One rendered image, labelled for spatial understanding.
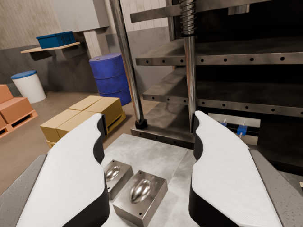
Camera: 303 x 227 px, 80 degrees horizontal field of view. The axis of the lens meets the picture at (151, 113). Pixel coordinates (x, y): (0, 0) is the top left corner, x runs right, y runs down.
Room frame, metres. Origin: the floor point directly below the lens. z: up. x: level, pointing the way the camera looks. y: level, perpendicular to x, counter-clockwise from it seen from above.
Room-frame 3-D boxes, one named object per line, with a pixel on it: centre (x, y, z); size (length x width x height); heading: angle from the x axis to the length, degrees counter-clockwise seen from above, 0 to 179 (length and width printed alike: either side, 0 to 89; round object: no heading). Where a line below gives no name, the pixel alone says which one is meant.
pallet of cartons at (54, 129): (2.59, 1.04, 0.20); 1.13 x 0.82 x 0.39; 154
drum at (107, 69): (3.65, 0.67, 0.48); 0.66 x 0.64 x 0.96; 60
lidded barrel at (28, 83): (4.76, 2.98, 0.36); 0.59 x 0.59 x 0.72
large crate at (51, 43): (4.10, 1.62, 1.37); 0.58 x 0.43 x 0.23; 60
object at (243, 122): (1.05, -0.59, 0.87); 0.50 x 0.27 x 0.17; 144
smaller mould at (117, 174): (0.67, 0.25, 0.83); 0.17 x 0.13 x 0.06; 144
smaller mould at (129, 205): (0.53, 0.10, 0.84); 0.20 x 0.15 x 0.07; 144
